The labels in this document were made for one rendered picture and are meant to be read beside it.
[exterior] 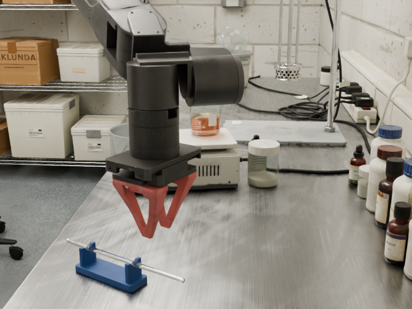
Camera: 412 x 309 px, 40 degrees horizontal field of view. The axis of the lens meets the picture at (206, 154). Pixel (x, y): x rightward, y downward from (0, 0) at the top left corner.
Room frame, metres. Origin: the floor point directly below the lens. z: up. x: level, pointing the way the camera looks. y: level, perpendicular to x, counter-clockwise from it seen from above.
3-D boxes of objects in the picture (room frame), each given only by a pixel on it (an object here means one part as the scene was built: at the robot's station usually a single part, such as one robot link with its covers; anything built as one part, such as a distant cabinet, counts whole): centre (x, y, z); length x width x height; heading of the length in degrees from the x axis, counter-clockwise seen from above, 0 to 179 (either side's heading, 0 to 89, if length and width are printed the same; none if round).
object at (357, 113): (1.68, -0.45, 0.77); 0.40 x 0.06 x 0.04; 175
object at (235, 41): (2.05, -0.10, 0.86); 0.14 x 0.14 x 0.21
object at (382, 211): (0.83, -0.29, 0.80); 0.04 x 0.04 x 0.11
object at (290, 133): (1.38, -0.19, 0.76); 0.30 x 0.20 x 0.01; 85
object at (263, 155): (1.02, -0.11, 0.79); 0.06 x 0.06 x 0.08
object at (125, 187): (0.62, 0.06, 0.88); 0.07 x 0.07 x 0.09; 56
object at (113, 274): (0.67, 0.13, 0.77); 0.10 x 0.03 x 0.04; 57
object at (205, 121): (1.06, 0.00, 0.88); 0.07 x 0.06 x 0.08; 70
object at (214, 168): (1.04, 0.03, 0.79); 0.22 x 0.13 x 0.08; 98
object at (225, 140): (1.04, 0.01, 0.83); 0.12 x 0.12 x 0.01; 8
